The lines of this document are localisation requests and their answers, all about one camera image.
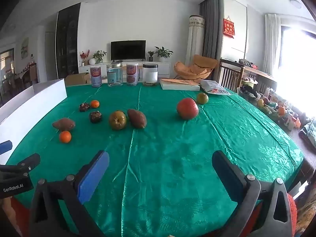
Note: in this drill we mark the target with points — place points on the small brown kiwi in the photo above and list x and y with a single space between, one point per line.
63 124

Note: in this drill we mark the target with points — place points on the dark chocolate donut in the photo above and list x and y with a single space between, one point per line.
84 107

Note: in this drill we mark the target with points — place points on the orange lounge chair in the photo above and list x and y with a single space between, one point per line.
197 69

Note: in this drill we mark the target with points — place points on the green tangerine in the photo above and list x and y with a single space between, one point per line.
202 98

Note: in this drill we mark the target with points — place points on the red wall hanging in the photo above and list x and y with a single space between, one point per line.
228 28

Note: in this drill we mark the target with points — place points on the framed wall picture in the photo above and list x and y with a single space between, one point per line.
24 48

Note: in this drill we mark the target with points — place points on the red flower plant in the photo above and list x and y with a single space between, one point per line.
84 55

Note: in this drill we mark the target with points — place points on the grey curtain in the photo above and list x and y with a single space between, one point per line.
209 27

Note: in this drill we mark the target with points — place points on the white foam board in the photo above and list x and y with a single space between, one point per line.
27 106

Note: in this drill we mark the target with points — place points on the white plastic bag red print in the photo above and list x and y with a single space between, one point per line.
214 87

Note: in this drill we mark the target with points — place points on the round ceiling light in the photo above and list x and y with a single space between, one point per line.
295 2

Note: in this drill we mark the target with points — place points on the green patterned tablecloth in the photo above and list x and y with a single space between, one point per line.
163 158

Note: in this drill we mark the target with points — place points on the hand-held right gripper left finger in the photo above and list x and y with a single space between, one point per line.
93 175

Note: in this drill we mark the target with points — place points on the wooden slatted bench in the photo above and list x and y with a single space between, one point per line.
229 75

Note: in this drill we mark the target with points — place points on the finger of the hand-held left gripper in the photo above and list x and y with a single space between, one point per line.
30 160
5 147

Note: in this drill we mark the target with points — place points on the dark glass display cabinet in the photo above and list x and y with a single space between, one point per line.
68 42

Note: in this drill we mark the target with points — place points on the small orange tangerine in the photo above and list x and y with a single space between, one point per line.
95 104
65 136

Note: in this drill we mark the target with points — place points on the basket of mixed fruit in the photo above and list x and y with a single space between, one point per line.
265 107

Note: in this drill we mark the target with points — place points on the round white vase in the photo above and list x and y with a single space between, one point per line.
92 61

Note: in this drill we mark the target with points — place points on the large red round fruit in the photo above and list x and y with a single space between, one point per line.
187 108

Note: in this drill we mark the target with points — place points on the printed metal can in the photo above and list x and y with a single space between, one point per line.
131 74
96 77

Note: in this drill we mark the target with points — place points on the clear jar with black lid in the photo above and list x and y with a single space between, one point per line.
150 75

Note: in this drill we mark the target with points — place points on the green potted plant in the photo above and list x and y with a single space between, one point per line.
99 55

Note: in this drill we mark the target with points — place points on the leafy plant in white pot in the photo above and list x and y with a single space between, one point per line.
163 53

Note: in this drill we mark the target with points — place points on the dark wooden dining chair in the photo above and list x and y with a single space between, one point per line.
32 72

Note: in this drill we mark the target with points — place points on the dark brown wrinkled fruit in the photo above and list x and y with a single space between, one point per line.
95 117

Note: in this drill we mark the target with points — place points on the glass jar with blue label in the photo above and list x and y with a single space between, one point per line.
114 76

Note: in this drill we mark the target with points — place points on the white television cabinet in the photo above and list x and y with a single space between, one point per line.
164 69

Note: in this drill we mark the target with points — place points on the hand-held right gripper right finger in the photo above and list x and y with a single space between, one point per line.
226 175

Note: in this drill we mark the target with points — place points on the flat white and orange box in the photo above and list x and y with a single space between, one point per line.
179 85

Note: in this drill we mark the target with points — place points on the white sheer curtain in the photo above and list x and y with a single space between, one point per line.
271 44

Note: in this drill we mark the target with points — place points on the brown cardboard box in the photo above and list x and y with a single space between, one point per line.
76 79

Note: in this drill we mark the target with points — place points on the covered standing air conditioner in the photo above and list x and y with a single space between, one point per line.
195 39

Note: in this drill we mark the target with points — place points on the small plant in dark pot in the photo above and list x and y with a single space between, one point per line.
150 55

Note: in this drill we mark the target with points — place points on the black television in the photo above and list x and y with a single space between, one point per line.
128 50

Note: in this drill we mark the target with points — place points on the reddish sweet potato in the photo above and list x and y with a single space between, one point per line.
137 119

